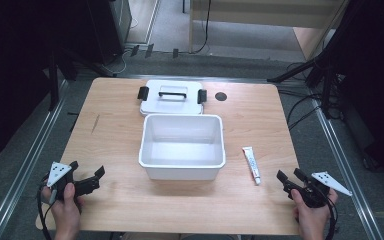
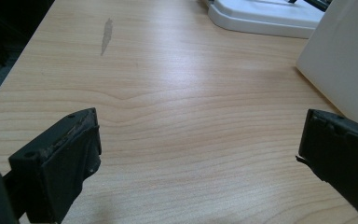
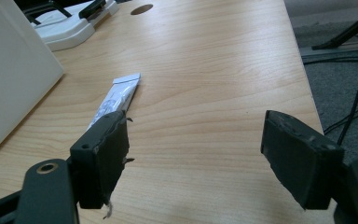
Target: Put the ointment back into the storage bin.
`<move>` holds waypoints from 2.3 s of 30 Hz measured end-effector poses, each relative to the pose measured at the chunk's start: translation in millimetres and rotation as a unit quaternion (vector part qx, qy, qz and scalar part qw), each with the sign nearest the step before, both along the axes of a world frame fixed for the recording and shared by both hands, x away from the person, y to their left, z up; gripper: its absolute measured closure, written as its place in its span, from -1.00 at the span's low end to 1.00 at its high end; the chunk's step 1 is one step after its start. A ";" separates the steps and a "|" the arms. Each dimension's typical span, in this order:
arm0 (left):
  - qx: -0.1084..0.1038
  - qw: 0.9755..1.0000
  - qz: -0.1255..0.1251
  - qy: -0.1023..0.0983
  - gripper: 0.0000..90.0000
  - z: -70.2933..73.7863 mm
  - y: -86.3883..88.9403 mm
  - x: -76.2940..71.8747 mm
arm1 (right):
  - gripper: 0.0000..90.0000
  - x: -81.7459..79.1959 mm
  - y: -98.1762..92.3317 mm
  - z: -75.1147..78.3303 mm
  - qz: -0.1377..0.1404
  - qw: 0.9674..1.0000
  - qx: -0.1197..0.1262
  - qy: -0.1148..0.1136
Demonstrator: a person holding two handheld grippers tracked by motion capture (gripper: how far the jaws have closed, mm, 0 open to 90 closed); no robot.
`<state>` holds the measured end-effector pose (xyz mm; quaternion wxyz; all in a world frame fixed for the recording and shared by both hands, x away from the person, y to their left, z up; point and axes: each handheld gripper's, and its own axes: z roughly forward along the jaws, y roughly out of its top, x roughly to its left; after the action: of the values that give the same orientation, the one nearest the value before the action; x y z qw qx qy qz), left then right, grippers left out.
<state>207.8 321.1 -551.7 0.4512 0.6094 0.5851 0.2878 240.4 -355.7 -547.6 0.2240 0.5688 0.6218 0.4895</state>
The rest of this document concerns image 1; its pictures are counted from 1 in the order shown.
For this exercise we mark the person's left hand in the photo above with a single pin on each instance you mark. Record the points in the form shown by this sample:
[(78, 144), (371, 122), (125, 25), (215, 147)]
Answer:
[(67, 210)]

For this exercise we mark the person's right hand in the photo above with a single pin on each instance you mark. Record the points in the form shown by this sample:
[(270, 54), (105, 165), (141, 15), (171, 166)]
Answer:
[(311, 216)]

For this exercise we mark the light wooden furniture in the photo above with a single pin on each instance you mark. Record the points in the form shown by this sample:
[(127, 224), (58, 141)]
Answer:
[(246, 13)]

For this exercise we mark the black round table grommet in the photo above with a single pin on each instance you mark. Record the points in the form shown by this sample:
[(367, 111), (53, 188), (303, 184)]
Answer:
[(220, 96)]

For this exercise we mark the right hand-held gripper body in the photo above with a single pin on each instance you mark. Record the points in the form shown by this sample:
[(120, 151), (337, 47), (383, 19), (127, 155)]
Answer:
[(310, 195)]

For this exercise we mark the metal floor rail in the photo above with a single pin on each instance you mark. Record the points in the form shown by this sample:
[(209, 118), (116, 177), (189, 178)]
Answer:
[(343, 166), (26, 166)]

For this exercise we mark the black cabinet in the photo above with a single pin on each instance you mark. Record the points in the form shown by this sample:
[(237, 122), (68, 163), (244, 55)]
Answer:
[(110, 30)]

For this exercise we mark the dark curtain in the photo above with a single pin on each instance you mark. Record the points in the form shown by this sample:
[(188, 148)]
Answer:
[(13, 66), (380, 83)]

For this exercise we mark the black tripod stand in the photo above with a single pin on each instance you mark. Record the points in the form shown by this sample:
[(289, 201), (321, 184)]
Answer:
[(53, 83), (326, 80)]

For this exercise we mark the white ointment tube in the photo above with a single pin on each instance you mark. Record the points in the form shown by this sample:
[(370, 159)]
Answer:
[(252, 165)]

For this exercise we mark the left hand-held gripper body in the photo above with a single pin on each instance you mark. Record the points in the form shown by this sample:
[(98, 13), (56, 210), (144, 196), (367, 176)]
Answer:
[(59, 171)]

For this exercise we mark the white plastic storage box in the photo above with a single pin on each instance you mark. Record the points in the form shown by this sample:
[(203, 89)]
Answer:
[(181, 146)]

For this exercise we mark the small black floor block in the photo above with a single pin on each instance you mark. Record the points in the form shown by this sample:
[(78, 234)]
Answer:
[(149, 50), (175, 53), (134, 50)]

